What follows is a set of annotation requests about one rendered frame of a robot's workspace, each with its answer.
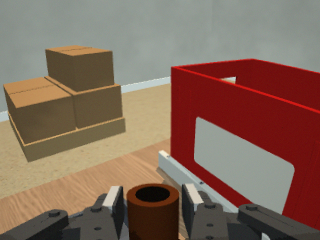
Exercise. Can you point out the dark grey shallow tray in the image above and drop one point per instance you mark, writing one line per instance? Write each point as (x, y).
(124, 231)

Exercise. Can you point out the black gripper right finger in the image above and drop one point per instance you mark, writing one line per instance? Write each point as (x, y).
(206, 220)

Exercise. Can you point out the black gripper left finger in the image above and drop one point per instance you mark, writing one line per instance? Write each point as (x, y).
(55, 224)

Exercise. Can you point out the brown glass bottle with white label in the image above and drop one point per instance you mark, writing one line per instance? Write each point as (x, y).
(153, 212)

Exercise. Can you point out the red crate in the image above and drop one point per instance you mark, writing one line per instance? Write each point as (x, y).
(247, 140)

